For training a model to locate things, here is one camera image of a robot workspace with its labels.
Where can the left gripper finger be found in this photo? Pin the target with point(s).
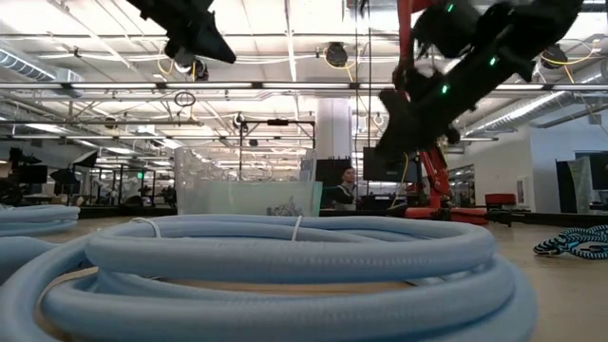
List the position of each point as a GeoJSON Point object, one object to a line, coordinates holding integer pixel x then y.
{"type": "Point", "coordinates": [204, 52]}
{"type": "Point", "coordinates": [211, 38]}

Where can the clear plastic bin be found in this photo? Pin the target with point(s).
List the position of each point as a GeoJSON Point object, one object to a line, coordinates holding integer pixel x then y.
{"type": "Point", "coordinates": [214, 166]}

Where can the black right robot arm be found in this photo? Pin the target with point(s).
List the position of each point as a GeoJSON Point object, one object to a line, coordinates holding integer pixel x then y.
{"type": "Point", "coordinates": [522, 33]}

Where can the black background monitor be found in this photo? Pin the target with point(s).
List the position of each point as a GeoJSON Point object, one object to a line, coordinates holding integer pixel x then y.
{"type": "Point", "coordinates": [330, 172]}
{"type": "Point", "coordinates": [387, 166]}

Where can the red desk lamp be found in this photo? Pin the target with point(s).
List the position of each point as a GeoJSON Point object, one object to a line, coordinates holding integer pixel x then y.
{"type": "Point", "coordinates": [434, 176]}

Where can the person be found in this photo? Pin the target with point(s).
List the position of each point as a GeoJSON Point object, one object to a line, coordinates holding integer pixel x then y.
{"type": "Point", "coordinates": [347, 190]}

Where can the green translucent plastic bin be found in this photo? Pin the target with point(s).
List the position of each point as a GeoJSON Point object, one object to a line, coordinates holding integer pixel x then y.
{"type": "Point", "coordinates": [318, 199]}

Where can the black aluminium table frame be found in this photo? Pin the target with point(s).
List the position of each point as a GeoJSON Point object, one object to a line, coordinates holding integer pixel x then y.
{"type": "Point", "coordinates": [142, 212]}

